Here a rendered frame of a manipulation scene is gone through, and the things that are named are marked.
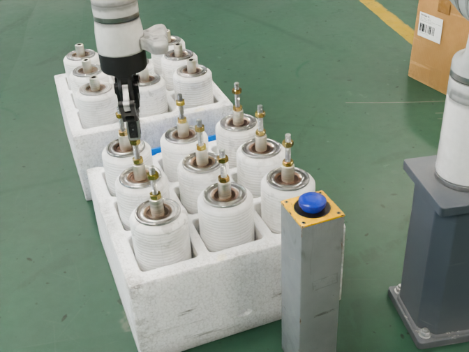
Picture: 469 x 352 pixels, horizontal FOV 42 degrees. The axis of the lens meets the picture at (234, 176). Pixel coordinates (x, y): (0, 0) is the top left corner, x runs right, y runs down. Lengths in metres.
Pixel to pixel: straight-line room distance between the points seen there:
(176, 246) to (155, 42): 0.33
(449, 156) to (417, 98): 1.02
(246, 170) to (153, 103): 0.41
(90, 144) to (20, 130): 0.51
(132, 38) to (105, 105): 0.51
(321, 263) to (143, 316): 0.31
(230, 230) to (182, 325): 0.18
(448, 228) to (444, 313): 0.18
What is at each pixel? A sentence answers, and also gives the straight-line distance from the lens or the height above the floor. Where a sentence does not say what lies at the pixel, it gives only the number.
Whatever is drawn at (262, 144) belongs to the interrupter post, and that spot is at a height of 0.27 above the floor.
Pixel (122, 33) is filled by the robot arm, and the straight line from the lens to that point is 0.97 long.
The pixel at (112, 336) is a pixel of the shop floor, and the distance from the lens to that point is 1.18.
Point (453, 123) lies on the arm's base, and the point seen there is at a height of 0.41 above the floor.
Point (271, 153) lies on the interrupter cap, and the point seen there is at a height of 0.25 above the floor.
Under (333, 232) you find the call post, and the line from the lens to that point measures 0.90.
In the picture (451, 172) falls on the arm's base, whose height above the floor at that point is 0.33.
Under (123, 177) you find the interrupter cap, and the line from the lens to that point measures 1.12.
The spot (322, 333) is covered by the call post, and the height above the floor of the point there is 0.09.
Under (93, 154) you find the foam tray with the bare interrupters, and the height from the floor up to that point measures 0.13.
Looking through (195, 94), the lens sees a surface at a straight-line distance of 1.51.
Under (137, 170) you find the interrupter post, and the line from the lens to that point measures 1.10.
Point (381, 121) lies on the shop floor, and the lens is 1.83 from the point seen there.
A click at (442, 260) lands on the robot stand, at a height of 0.18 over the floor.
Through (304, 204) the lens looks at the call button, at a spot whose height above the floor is 0.33.
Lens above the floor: 0.84
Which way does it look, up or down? 32 degrees down
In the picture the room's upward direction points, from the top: 3 degrees counter-clockwise
